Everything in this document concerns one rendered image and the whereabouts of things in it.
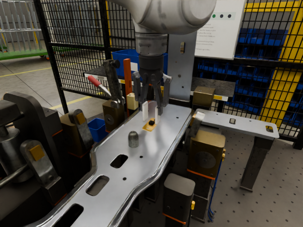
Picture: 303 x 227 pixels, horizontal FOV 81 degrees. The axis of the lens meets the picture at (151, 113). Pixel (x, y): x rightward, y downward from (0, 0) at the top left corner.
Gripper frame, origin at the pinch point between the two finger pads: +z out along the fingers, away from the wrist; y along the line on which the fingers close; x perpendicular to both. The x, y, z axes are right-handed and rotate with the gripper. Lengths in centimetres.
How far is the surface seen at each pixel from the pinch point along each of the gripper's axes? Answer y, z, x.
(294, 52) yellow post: 47, -15, 58
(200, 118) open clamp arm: 17.8, -6.3, -7.2
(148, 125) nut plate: -0.4, 4.3, -1.7
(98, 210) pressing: 4.3, 4.5, -33.8
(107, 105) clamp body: -17.1, -0.5, -2.3
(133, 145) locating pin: 0.8, 3.6, -14.0
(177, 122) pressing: 8.3, 4.6, 5.3
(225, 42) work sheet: 16, -18, 54
